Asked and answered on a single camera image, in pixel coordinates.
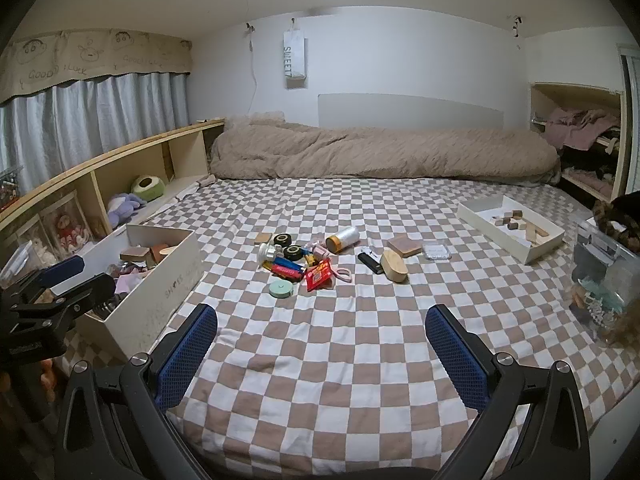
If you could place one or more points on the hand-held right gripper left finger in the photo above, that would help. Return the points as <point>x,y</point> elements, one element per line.
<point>186,355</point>

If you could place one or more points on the light wooden plank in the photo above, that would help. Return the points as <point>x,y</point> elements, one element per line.
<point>534,232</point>

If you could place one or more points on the square wooden coaster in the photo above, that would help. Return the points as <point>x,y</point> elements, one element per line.
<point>404,246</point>

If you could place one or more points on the grey curtain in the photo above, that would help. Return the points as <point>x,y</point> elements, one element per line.
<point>75,115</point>

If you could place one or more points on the pink candy wrapper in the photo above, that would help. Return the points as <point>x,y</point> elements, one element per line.
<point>317,250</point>

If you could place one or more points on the doll box with red bear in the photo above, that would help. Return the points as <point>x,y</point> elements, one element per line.
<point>67,230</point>

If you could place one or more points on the blue battery pack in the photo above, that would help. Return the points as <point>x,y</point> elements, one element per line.
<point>286,263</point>

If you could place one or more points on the green round plush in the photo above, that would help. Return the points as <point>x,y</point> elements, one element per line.
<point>148,190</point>

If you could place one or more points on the purple plush toy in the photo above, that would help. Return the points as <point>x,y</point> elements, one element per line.
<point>122,208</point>

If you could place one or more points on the small wooden tile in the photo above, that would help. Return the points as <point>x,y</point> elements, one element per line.
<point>262,238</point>

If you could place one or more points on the tan paper pouch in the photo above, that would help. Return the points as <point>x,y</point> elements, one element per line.
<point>393,266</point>

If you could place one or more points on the white hanging paper bag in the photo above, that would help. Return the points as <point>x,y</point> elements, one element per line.
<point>294,55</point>

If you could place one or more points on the clear plastic case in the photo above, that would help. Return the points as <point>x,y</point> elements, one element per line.
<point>436,252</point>

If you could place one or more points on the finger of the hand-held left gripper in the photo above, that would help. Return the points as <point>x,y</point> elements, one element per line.
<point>92,287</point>
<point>62,266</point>

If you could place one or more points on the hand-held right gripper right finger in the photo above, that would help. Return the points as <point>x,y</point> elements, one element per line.
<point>455,360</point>

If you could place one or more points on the black tape roll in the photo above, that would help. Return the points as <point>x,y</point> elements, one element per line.
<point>281,245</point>
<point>293,259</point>

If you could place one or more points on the doll box with white doll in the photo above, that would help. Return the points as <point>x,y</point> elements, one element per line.
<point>31,247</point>

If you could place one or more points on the pink clothes pile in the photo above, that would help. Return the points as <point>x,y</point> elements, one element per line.
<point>580,125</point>

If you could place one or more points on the wooden closet shelf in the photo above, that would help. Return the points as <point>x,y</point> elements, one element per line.
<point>622,160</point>

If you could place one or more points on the white headboard panel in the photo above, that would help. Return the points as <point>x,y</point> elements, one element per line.
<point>400,110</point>

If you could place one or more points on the white shallow tray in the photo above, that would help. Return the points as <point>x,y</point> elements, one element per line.
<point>495,237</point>

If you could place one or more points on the checkered bed sheet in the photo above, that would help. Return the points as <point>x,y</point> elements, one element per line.
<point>320,360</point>

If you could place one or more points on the white pump bottle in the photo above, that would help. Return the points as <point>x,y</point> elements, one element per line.
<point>270,251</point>

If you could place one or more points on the plastic film roll orange end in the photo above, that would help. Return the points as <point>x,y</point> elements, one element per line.
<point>347,236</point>

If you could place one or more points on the yellow battery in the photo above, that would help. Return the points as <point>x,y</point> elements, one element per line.
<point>309,260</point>

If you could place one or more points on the white cardboard box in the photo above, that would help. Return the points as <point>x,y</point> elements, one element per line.
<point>165,300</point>

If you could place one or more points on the teal round tin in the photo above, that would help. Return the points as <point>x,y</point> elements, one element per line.
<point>281,288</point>

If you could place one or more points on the wooden bedside shelf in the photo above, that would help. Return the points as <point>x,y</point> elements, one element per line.
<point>182,157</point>

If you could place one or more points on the red lighter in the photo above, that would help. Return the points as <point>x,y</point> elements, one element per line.
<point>287,272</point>

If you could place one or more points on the light wooden block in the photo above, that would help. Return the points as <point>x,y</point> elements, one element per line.
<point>132,254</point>

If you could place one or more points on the red snack packet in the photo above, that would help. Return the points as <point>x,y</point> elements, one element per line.
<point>318,276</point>

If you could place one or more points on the black lighter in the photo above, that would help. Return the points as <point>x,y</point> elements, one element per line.
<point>371,263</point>

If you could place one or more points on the clear plastic bin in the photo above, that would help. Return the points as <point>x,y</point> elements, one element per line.
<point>600,260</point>

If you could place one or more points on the dark braided bundle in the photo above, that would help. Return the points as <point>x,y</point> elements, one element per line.
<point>615,215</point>

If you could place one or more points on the beige fluffy duvet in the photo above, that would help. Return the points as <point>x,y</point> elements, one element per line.
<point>375,155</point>

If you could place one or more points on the black track light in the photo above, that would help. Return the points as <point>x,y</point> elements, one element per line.
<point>517,24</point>

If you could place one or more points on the beige printed valance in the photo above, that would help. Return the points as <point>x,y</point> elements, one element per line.
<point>75,60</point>

